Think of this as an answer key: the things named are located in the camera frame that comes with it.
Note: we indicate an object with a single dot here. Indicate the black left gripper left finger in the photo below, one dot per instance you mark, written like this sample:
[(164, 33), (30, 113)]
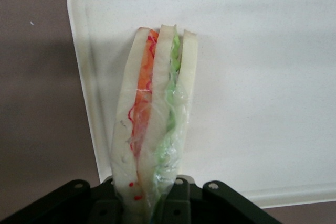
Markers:
[(78, 203)]

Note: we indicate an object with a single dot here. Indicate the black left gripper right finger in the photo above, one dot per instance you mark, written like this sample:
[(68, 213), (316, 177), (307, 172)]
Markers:
[(210, 205)]

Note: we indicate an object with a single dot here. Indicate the plastic triangle sandwich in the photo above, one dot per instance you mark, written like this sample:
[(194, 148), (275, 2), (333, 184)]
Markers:
[(155, 108)]

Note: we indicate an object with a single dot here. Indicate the white rectangular plastic tray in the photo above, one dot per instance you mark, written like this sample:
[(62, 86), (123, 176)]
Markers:
[(262, 90)]

